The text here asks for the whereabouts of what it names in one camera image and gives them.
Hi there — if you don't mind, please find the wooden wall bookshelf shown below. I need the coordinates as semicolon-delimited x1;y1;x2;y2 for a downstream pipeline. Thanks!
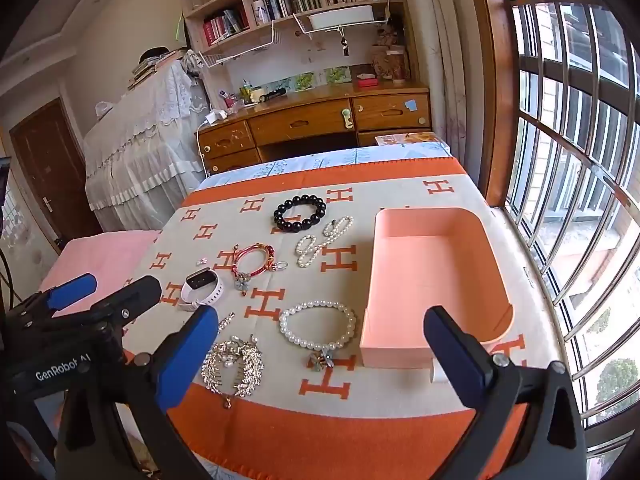
180;0;405;68

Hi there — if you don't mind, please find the brown wooden door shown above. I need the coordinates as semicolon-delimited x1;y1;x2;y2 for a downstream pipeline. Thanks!
10;98;102;247

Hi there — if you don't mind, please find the light blue patterned sheet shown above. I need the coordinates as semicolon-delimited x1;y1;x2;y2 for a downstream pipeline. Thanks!
198;141;451;191

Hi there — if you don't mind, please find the pink open box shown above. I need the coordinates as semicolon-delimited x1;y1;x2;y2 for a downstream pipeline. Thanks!
359;207;514;370

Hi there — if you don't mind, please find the long white pearl necklace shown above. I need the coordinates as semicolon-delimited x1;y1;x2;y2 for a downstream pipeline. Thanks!
295;214;355;269

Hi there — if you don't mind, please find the orange H pattern blanket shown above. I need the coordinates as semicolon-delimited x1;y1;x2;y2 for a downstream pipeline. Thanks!
124;157;562;479

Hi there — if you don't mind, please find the black bead bracelet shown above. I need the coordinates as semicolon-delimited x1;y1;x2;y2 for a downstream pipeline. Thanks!
272;193;328;234

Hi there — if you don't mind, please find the pink bed sheet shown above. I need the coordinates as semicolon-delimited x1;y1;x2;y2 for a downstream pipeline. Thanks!
40;230;160;315

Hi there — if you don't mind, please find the magazine on bed corner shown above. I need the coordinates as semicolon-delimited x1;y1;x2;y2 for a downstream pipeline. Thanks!
374;131;440;145

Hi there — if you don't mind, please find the white lace covered furniture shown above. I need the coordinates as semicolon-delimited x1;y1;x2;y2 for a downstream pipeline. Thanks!
84;60;209;232

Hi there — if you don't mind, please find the red string bracelet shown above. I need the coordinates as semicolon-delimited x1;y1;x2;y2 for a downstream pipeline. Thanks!
230;242;278;296

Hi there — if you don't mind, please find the wooden desk with drawers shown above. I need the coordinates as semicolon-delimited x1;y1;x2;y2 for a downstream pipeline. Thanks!
196;81;432;174

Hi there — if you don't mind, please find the pink smart watch band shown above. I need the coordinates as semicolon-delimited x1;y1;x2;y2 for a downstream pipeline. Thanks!
180;268;224;311

